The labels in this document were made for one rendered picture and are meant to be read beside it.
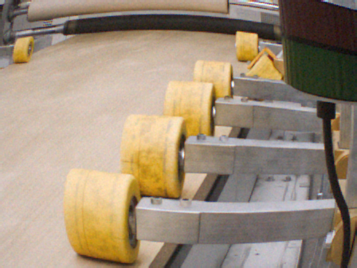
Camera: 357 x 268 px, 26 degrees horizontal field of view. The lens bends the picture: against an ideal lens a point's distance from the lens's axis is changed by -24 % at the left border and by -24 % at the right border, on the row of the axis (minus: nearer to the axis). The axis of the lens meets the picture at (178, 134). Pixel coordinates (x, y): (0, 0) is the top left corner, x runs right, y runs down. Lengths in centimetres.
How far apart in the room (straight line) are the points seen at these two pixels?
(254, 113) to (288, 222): 51
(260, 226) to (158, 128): 27
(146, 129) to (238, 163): 9
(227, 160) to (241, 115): 25
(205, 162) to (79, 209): 28
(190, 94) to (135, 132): 25
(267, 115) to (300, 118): 5
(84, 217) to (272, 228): 15
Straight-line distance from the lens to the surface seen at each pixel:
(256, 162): 94
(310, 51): 37
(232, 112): 119
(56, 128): 132
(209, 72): 142
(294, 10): 37
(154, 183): 94
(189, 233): 70
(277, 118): 119
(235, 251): 165
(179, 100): 118
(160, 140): 93
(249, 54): 216
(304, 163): 94
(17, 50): 230
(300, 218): 70
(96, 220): 69
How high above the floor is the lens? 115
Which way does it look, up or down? 11 degrees down
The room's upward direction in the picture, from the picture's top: 2 degrees clockwise
